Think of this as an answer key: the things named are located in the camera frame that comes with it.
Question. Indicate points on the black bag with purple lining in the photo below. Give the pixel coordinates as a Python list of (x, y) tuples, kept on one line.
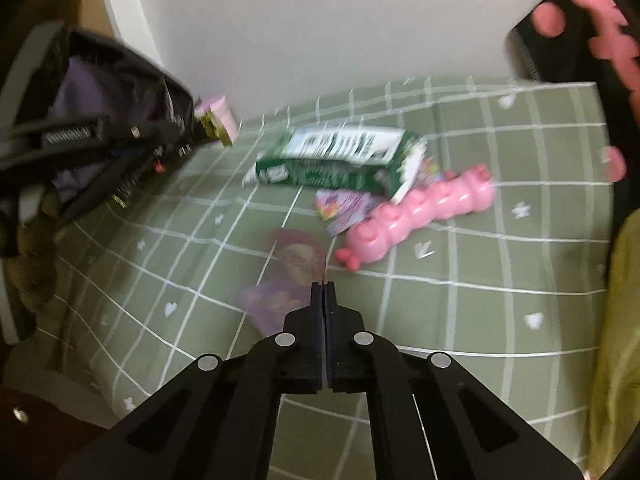
[(100, 90)]

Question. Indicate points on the dark red clothing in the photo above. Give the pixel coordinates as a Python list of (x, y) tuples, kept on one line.
[(40, 445)]

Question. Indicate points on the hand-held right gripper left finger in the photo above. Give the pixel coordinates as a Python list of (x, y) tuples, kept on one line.
[(315, 340)]

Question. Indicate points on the pink cylindrical bottle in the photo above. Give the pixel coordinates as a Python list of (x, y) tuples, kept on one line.
[(225, 109)]

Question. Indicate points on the green and white carton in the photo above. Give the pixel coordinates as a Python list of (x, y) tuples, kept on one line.
[(325, 172)]

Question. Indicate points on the yellow snack packet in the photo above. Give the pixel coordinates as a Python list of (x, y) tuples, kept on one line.
[(217, 130)]

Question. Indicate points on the green grid blanket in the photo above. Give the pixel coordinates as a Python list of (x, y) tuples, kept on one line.
[(475, 310)]

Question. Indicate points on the yellow-green plastic bag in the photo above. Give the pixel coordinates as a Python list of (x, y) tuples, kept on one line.
[(620, 335)]

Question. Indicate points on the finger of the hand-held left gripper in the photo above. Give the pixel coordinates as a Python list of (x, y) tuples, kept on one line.
[(75, 135), (110, 180)]

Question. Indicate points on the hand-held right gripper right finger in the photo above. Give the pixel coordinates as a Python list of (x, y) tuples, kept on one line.
[(340, 350)]

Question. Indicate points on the black cloth with pink print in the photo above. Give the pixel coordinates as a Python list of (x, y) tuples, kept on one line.
[(575, 70)]

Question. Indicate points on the colourful printed wrapper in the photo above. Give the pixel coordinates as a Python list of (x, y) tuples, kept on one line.
[(340, 207)]

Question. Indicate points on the white furniture panel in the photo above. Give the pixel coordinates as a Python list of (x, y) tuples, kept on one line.
[(125, 5)]

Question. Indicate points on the pink purple wrapper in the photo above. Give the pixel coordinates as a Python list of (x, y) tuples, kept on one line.
[(290, 265)]

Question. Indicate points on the olive green crumpled bag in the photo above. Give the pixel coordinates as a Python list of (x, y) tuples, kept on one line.
[(35, 260)]

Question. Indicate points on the pink plastic toy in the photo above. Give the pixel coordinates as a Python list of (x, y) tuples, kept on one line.
[(415, 210)]

